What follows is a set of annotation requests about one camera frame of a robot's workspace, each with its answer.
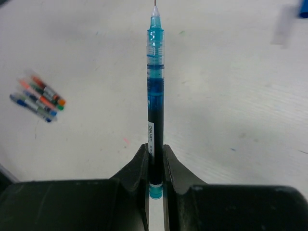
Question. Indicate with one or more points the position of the clear pen cap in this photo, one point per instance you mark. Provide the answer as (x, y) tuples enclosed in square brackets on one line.
[(283, 27)]

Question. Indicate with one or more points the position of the blue pen cap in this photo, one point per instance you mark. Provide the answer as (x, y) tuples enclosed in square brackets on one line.
[(303, 9)]

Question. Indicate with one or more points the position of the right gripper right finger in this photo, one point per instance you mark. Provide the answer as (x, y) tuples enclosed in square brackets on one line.
[(190, 204)]

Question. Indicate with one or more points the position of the red capped pen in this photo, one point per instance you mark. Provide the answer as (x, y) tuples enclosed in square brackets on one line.
[(39, 82)]

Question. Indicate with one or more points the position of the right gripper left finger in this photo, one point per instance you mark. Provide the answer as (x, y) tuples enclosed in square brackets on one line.
[(120, 203)]

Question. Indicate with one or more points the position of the light blue capped pen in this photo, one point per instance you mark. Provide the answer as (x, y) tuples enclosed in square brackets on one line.
[(155, 100)]

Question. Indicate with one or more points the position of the orange capped pen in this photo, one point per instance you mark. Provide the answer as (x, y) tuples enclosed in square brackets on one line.
[(27, 87)]

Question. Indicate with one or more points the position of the dark blue pen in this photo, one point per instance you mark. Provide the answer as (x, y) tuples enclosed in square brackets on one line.
[(46, 108)]

